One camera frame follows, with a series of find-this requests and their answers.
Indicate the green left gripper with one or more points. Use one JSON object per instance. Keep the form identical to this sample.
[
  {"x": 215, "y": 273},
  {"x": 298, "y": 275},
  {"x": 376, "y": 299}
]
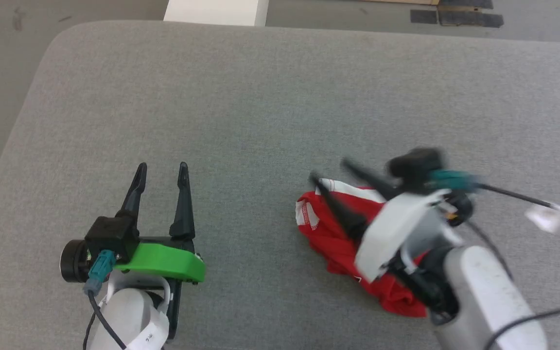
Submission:
[{"x": 163, "y": 260}]

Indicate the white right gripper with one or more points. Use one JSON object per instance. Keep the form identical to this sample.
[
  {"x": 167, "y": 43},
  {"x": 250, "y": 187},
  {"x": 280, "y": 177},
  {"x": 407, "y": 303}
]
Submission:
[{"x": 401, "y": 231}]

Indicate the red garment with white trim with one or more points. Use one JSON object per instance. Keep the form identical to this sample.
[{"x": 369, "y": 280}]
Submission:
[{"x": 333, "y": 238}]

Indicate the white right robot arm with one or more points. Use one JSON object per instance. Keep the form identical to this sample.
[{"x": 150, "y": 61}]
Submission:
[{"x": 484, "y": 301}]

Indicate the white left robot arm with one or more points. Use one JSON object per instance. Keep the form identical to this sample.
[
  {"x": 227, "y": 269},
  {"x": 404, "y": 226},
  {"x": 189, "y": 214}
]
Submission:
[{"x": 129, "y": 313}]

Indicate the small black floor mat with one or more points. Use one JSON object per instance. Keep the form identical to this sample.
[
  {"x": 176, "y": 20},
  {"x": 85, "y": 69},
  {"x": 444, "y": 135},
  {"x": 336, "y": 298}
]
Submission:
[{"x": 424, "y": 16}]

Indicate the white box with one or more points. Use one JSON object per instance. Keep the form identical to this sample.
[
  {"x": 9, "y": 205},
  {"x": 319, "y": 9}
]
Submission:
[{"x": 214, "y": 12}]

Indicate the large black floor mat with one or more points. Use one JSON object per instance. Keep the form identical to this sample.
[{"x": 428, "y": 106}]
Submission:
[{"x": 469, "y": 17}]

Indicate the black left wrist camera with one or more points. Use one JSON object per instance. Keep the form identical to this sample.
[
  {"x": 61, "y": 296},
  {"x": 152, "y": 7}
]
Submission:
[{"x": 112, "y": 236}]

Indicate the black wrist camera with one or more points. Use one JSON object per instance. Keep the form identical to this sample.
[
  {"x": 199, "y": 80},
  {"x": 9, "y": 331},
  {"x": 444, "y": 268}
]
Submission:
[
  {"x": 413, "y": 167},
  {"x": 112, "y": 236}
]

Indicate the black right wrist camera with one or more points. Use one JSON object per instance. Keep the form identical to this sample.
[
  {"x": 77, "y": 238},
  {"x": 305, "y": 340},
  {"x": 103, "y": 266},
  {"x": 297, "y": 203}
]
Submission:
[{"x": 413, "y": 167}]

